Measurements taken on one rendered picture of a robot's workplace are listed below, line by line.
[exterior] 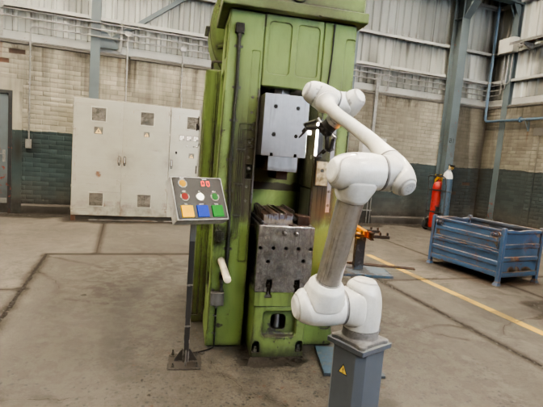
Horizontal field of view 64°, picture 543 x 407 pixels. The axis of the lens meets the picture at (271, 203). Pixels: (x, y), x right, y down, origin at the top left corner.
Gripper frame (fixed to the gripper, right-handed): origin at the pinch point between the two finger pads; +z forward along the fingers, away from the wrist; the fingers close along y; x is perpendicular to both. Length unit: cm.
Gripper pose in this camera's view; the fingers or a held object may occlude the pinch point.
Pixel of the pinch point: (309, 144)
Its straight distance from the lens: 229.3
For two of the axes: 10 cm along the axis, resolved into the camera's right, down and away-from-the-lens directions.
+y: 6.8, 7.4, -0.1
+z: -4.9, 4.5, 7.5
